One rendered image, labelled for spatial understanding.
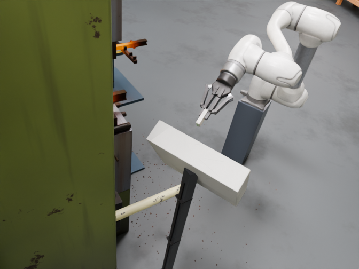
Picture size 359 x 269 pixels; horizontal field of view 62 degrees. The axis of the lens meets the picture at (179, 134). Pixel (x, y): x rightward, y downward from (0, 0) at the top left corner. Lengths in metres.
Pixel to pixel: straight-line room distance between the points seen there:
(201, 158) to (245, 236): 1.36
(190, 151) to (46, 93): 0.45
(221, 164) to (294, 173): 1.89
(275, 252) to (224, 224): 0.38
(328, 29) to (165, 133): 1.05
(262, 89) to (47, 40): 1.68
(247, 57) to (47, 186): 0.85
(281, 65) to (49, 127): 0.84
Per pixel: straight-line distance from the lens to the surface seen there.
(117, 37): 1.07
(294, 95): 2.10
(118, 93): 1.41
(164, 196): 1.48
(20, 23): 0.68
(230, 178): 0.90
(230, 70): 1.20
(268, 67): 1.22
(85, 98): 0.80
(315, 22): 1.70
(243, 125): 2.34
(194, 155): 0.93
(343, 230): 2.62
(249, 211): 2.35
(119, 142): 1.39
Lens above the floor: 1.84
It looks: 42 degrees down
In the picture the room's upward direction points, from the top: 10 degrees clockwise
